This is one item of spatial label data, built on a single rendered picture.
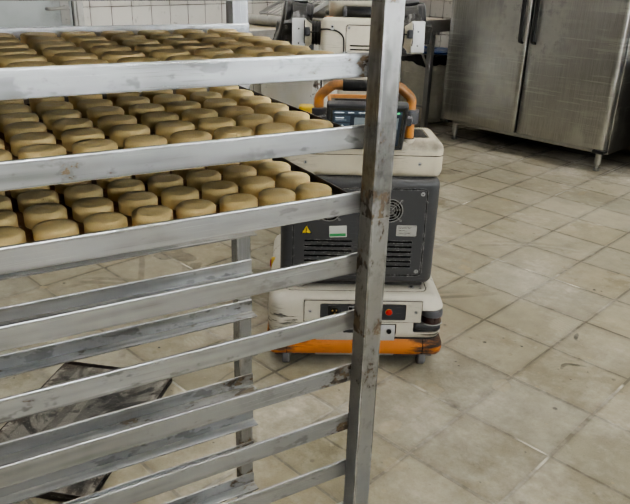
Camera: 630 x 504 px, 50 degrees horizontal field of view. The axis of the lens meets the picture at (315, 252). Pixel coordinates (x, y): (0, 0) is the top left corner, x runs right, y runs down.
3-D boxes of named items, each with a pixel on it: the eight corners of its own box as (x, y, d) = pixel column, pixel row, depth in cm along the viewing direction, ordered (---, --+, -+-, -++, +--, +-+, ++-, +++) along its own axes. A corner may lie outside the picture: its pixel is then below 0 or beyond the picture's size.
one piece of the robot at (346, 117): (415, 163, 226) (425, 107, 209) (309, 161, 225) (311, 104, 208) (411, 142, 234) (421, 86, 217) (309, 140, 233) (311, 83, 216)
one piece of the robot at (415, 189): (429, 317, 246) (453, 83, 214) (278, 315, 244) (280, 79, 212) (414, 278, 277) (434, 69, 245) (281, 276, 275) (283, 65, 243)
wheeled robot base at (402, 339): (442, 361, 244) (449, 299, 235) (265, 359, 242) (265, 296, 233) (413, 281, 306) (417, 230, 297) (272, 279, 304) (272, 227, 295)
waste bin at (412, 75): (461, 119, 652) (469, 48, 627) (429, 127, 617) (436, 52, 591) (416, 110, 687) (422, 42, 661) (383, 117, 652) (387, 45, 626)
